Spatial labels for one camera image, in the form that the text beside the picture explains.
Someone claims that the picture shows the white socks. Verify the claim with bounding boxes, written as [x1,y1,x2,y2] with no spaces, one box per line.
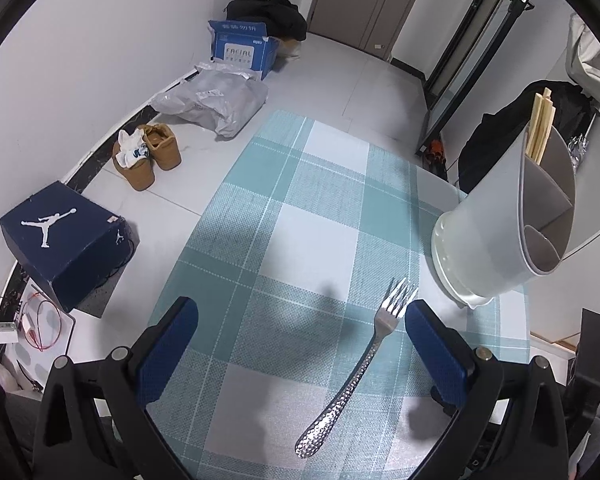
[117,129,151,168]

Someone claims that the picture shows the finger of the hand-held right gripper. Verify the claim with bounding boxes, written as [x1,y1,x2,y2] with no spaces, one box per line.
[570,308,600,413]

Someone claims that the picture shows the white grey utensil holder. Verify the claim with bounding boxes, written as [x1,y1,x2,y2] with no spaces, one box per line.
[430,124,578,311]

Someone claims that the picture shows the grey plastic bags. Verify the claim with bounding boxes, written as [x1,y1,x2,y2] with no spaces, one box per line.
[151,61,270,139]

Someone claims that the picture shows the navy shoe box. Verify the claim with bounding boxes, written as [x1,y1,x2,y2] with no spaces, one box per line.
[0,181,140,313]

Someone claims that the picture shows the single wooden chopstick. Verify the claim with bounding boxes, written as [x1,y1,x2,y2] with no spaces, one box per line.
[537,102,556,166]
[526,94,542,158]
[532,87,552,161]

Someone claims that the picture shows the silver hammered fork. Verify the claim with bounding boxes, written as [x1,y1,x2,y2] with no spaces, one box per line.
[294,277,419,460]

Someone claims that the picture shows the brown boot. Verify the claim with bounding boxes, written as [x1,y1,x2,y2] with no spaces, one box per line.
[142,123,182,172]
[112,132,157,192]

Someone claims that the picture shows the teal checked tablecloth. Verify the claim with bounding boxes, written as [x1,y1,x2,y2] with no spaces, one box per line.
[145,109,531,476]

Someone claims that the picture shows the red cable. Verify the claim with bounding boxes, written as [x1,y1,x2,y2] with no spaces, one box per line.
[22,285,63,353]

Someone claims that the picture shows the orange and black object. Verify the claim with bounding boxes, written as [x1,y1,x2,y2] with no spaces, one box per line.
[422,137,448,181]

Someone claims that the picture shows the blue cardboard box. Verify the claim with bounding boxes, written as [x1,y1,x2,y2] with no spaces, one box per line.
[208,20,279,81]

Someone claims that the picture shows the black coat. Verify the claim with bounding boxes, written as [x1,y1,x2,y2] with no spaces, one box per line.
[457,80,598,196]

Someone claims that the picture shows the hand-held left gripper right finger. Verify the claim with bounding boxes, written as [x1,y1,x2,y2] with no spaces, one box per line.
[404,300,568,480]

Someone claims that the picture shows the brown door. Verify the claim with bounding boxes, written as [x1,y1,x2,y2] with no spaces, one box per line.
[307,0,433,53]

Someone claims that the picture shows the white shoulder bag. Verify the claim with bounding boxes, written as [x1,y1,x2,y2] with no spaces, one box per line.
[565,12,600,111]

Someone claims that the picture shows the silver folded umbrella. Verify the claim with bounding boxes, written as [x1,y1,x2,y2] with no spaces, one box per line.
[567,132,591,168]

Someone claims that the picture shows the black framed glass door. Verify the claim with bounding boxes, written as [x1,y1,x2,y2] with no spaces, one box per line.
[415,0,538,156]

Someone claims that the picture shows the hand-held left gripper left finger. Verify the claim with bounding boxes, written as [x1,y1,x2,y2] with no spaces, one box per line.
[32,296,201,480]

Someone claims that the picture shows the black bag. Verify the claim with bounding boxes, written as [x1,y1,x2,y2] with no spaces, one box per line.
[224,0,307,41]

